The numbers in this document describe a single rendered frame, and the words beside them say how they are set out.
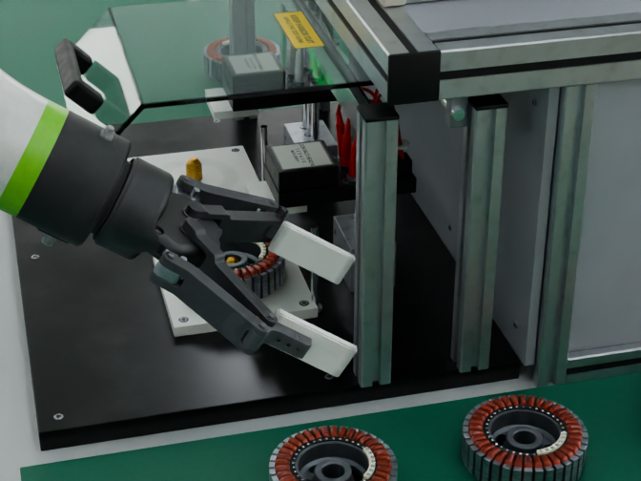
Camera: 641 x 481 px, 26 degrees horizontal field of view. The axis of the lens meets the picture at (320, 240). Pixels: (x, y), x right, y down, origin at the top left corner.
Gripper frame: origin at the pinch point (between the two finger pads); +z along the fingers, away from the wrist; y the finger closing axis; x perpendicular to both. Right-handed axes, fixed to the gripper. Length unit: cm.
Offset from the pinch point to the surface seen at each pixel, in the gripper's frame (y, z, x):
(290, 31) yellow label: -30.0, -9.9, 8.2
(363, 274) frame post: -13.1, 4.6, -2.9
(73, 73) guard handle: -20.1, -26.4, -1.5
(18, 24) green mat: -113, -34, -42
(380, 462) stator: 0.2, 11.3, -11.7
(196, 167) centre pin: -53, -7, -21
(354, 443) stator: -2.8, 9.5, -13.0
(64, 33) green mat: -109, -27, -38
